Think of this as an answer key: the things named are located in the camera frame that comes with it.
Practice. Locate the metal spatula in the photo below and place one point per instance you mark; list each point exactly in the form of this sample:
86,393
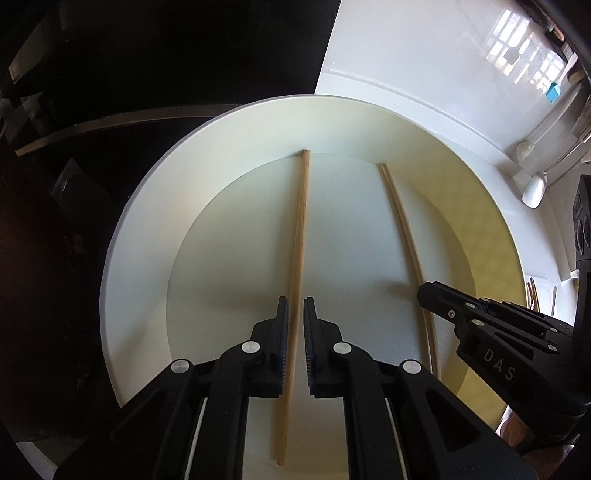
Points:
533,190

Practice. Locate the wooden chopstick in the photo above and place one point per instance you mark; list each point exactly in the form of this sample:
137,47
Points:
300,230
403,216
398,217
554,296
532,293

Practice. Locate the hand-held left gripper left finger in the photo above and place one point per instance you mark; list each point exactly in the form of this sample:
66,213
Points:
282,332

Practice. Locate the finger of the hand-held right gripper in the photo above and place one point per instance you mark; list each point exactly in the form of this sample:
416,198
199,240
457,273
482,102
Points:
443,302
503,369

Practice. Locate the white round bowl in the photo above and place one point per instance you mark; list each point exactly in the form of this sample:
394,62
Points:
231,184

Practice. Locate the white dish brush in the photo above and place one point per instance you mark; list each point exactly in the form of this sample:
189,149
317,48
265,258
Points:
524,150

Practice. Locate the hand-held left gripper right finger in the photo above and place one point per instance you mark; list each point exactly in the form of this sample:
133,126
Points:
308,332

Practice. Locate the dark kitchen appliance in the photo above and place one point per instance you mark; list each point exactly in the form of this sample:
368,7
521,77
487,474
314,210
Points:
92,69

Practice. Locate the person's right hand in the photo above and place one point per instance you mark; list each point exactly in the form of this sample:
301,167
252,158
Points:
515,431

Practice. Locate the blue silicone brush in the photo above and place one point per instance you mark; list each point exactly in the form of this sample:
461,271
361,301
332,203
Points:
552,91

